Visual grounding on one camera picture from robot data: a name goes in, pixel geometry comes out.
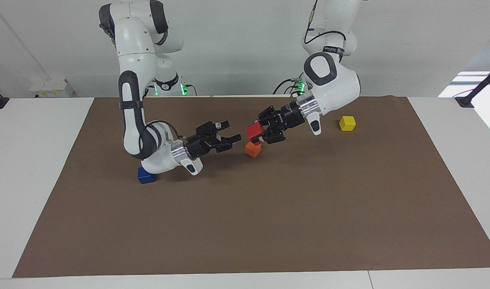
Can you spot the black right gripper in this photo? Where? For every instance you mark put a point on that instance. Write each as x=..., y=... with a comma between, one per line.
x=201, y=145

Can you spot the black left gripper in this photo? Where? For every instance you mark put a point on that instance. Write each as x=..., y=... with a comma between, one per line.
x=292, y=115

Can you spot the red wooden block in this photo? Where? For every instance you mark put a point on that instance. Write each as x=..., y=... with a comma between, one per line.
x=255, y=131

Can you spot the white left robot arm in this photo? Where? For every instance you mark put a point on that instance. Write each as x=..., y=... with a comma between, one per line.
x=337, y=86

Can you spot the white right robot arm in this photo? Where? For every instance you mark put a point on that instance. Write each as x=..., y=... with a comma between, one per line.
x=134, y=48

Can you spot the orange wooden block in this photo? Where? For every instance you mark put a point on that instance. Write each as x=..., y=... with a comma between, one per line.
x=252, y=149

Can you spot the yellow wooden block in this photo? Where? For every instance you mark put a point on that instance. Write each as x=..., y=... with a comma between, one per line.
x=347, y=123

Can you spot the blue wooden block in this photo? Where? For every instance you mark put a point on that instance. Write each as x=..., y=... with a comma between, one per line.
x=145, y=176

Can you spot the brown table mat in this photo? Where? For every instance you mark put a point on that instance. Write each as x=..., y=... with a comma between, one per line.
x=245, y=220

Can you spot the black angled stand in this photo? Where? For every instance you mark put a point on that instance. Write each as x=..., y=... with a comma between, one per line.
x=479, y=86

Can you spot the white wall box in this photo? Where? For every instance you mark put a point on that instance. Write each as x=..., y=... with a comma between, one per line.
x=50, y=87

